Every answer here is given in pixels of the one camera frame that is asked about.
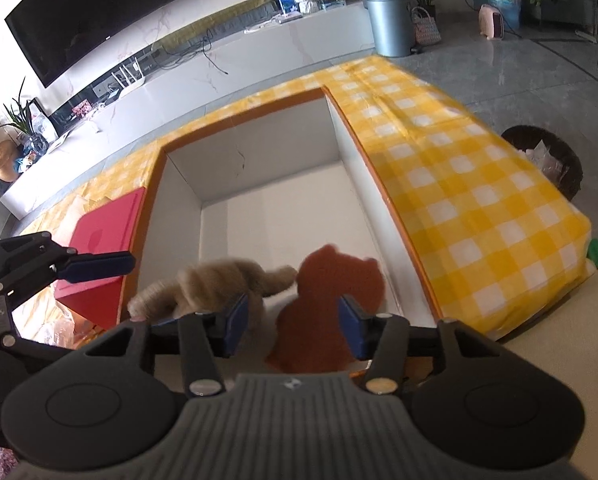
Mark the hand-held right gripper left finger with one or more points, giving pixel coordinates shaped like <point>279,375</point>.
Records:
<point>236,317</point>

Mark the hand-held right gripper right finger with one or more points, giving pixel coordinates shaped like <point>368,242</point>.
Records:
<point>351,327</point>

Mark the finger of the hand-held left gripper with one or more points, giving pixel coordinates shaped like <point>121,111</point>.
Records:
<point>96,266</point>
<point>21,347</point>

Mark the beige plush toy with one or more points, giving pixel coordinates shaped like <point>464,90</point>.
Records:
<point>209,285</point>

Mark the brown plush bear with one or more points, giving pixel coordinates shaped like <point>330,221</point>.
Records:
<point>324,290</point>

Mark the white cardboard box orange rim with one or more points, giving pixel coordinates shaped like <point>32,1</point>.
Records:
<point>279,195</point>

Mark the red box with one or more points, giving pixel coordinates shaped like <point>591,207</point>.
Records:
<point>106,230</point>

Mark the clear plastic bag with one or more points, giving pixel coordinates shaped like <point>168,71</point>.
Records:
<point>61,330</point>

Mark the golden round vase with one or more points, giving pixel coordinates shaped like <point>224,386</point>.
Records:
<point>3,161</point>

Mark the small leafy potted plant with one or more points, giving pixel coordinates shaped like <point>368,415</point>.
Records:
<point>19,117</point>

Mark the white router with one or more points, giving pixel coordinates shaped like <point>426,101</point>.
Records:
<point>131,87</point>

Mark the yellow checked tablecloth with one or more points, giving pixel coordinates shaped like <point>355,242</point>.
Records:
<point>454,170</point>

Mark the black television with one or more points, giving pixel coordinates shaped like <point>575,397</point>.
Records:
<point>94,15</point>

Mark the white television cabinet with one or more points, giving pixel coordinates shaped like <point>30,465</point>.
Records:
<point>259,65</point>

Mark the dark wicker basket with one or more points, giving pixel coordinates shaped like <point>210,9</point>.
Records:
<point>569,160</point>

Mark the grey metal trash can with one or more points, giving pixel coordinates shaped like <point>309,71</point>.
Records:
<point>388,25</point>

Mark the woven basket bag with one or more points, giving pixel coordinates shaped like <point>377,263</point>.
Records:
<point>426,30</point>

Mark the teddy bear toy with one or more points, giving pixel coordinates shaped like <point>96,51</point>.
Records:
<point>306,0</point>

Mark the pink space heater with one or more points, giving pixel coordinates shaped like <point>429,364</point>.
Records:
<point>492,22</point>

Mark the black picture frame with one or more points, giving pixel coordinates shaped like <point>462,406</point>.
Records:
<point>46,122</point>

